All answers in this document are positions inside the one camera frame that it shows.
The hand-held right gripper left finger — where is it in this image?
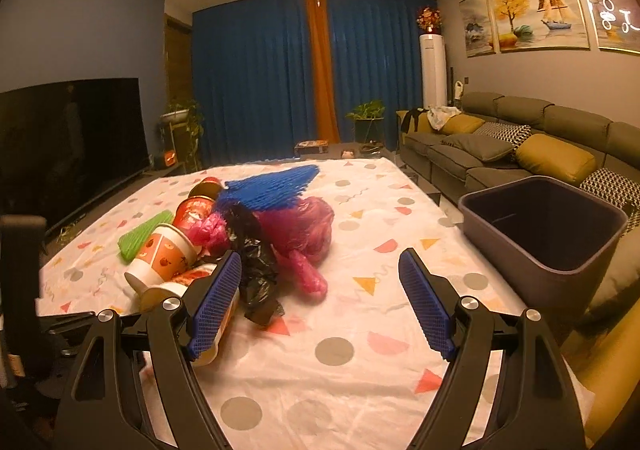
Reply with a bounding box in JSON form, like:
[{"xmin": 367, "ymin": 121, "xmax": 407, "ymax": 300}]
[{"xmin": 52, "ymin": 250, "xmax": 242, "ymax": 450}]

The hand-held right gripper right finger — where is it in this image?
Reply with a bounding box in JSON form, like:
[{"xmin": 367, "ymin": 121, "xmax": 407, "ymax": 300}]
[{"xmin": 398, "ymin": 248, "xmax": 586, "ymax": 450}]

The red rimmed paper cup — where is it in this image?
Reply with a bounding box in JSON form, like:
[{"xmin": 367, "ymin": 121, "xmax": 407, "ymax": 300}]
[{"xmin": 170, "ymin": 264, "xmax": 221, "ymax": 288}]

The large white paper bowl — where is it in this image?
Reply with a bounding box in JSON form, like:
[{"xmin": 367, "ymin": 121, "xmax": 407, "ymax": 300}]
[{"xmin": 140, "ymin": 280, "xmax": 236, "ymax": 367}]

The black plastic bag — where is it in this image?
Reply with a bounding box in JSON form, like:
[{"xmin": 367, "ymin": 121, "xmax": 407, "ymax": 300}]
[{"xmin": 220, "ymin": 204, "xmax": 286, "ymax": 325}]

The small pink plastic bag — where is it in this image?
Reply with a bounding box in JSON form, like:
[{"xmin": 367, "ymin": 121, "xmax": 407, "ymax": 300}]
[{"xmin": 197, "ymin": 212, "xmax": 233, "ymax": 255}]

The green foam net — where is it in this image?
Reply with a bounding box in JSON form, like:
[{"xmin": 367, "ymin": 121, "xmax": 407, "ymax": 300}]
[{"xmin": 118, "ymin": 210, "xmax": 175, "ymax": 265}]

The large pink plastic bag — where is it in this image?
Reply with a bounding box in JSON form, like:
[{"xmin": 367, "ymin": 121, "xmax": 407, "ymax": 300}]
[{"xmin": 257, "ymin": 196, "xmax": 335, "ymax": 303}]

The grey trash bin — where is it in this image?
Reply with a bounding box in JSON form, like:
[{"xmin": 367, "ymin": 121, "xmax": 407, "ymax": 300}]
[{"xmin": 457, "ymin": 175, "xmax": 629, "ymax": 346}]

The blue foam net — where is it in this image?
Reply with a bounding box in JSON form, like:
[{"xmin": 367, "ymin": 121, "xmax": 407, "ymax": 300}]
[{"xmin": 215, "ymin": 164, "xmax": 321, "ymax": 213}]

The white orange paper cup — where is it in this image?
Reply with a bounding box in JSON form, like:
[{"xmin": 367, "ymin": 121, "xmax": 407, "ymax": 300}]
[{"xmin": 124, "ymin": 224, "xmax": 201, "ymax": 293}]

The white patterned tablecloth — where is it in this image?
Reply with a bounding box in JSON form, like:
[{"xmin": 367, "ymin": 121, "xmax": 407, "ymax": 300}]
[{"xmin": 37, "ymin": 157, "xmax": 596, "ymax": 450}]

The red snack wrapper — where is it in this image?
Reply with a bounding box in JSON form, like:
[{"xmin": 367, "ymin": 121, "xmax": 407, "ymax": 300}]
[{"xmin": 172, "ymin": 197, "xmax": 218, "ymax": 245}]

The red cup with gold inside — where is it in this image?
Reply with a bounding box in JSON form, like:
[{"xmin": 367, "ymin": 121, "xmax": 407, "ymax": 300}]
[{"xmin": 187, "ymin": 177, "xmax": 226, "ymax": 203}]

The grey pillow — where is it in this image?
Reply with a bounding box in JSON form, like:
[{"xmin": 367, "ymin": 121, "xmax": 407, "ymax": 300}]
[{"xmin": 442, "ymin": 132, "xmax": 516, "ymax": 163}]

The dark low table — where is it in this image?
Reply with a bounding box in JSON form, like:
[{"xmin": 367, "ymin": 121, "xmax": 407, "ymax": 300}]
[{"xmin": 292, "ymin": 145, "xmax": 401, "ymax": 163}]

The small yellow pillow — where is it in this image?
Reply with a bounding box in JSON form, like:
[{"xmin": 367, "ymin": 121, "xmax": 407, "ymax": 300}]
[{"xmin": 440, "ymin": 114, "xmax": 486, "ymax": 135}]

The black cloth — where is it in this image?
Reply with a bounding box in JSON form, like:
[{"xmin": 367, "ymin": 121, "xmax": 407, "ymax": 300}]
[{"xmin": 400, "ymin": 108, "xmax": 431, "ymax": 135}]

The flat printed box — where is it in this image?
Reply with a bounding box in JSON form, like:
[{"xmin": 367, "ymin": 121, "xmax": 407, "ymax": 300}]
[{"xmin": 295, "ymin": 140, "xmax": 328, "ymax": 159}]

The white cloth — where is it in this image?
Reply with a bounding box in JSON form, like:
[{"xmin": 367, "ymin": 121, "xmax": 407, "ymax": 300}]
[{"xmin": 427, "ymin": 104, "xmax": 463, "ymax": 131}]

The black white patterned pillow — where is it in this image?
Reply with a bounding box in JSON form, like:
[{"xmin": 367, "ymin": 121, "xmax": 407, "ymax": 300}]
[
  {"xmin": 472, "ymin": 122, "xmax": 532, "ymax": 151},
  {"xmin": 580, "ymin": 167, "xmax": 640, "ymax": 231}
]

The large yellow pillow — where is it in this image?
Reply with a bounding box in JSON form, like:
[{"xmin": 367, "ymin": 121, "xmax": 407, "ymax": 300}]
[{"xmin": 515, "ymin": 134, "xmax": 598, "ymax": 188}]

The yellow upholstered seat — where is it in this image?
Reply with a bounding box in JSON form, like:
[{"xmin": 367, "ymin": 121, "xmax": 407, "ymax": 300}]
[{"xmin": 560, "ymin": 310, "xmax": 640, "ymax": 450}]

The black chair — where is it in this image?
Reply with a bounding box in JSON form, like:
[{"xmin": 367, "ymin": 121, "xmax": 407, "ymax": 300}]
[{"xmin": 0, "ymin": 215, "xmax": 96, "ymax": 381}]

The trailing plant on stand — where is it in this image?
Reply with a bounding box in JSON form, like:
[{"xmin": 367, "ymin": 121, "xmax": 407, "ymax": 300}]
[{"xmin": 160, "ymin": 98, "xmax": 206, "ymax": 171}]

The potted plant on stand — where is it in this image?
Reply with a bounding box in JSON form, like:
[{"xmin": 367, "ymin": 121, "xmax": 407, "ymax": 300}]
[{"xmin": 346, "ymin": 100, "xmax": 387, "ymax": 147}]

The black television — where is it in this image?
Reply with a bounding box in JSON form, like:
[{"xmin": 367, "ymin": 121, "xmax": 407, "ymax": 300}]
[{"xmin": 0, "ymin": 77, "xmax": 153, "ymax": 241}]

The white standing air conditioner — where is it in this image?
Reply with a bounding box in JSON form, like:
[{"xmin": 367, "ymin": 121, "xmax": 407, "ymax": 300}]
[{"xmin": 419, "ymin": 34, "xmax": 447, "ymax": 110}]

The blue curtain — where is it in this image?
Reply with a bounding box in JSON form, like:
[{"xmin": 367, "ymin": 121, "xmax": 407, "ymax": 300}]
[
  {"xmin": 325, "ymin": 0, "xmax": 438, "ymax": 158},
  {"xmin": 191, "ymin": 0, "xmax": 321, "ymax": 168}
]

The grey green sofa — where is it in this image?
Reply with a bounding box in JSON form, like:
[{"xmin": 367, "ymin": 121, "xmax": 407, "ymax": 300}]
[{"xmin": 397, "ymin": 90, "xmax": 640, "ymax": 325}]

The orange curtain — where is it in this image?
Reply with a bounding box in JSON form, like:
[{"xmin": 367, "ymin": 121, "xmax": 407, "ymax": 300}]
[{"xmin": 305, "ymin": 0, "xmax": 342, "ymax": 143}]

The brown wooden panel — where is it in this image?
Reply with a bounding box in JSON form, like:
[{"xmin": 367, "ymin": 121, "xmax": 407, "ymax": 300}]
[{"xmin": 164, "ymin": 14, "xmax": 193, "ymax": 131}]

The small landscape painting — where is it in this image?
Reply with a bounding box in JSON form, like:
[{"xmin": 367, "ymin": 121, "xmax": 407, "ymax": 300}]
[{"xmin": 459, "ymin": 0, "xmax": 496, "ymax": 58}]

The red gold flower decoration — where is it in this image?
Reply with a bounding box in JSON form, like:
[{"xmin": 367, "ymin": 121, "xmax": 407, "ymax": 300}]
[{"xmin": 416, "ymin": 6, "xmax": 444, "ymax": 35}]

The tree and sailboat painting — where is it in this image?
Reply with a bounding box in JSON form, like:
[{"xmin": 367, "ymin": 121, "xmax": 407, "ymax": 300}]
[{"xmin": 489, "ymin": 0, "xmax": 592, "ymax": 53}]

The pale painting with reflections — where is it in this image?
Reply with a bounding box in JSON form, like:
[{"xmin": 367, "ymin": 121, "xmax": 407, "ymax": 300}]
[{"xmin": 571, "ymin": 0, "xmax": 640, "ymax": 55}]

